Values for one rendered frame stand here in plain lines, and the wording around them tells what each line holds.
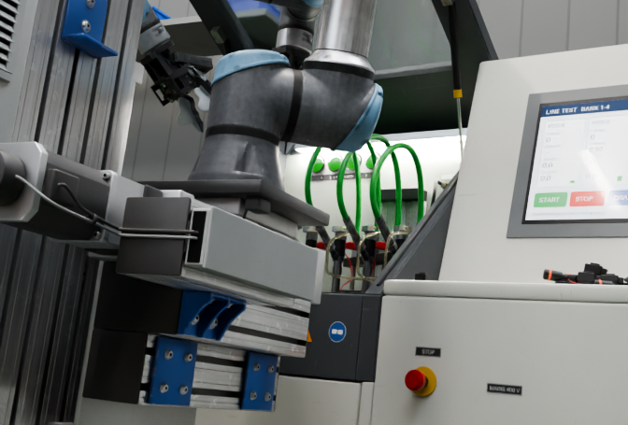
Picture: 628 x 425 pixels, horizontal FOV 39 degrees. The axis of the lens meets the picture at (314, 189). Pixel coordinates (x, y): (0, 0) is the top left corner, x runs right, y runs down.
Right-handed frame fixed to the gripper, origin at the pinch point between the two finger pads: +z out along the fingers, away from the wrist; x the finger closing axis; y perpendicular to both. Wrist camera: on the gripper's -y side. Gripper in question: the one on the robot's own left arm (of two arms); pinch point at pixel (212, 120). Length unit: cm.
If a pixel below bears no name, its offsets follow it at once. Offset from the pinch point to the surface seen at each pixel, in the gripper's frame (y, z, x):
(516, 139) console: -22, 37, 52
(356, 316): 29, 42, 32
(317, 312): 29, 40, 24
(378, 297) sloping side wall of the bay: 27, 41, 37
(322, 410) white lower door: 41, 54, 23
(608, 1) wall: -225, 56, 13
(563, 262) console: 2, 57, 61
